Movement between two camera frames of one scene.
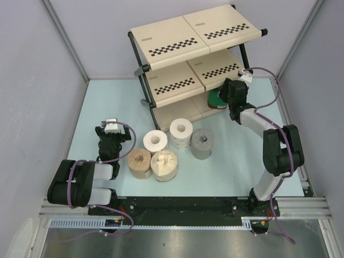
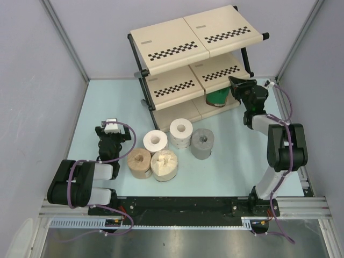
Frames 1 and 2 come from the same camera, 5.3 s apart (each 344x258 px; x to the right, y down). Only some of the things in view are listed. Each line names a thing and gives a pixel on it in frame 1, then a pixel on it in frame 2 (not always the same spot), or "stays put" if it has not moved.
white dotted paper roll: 180,131 stays put
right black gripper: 225,87 -> 239,83
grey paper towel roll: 201,143 stays put
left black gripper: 124,136 stays put
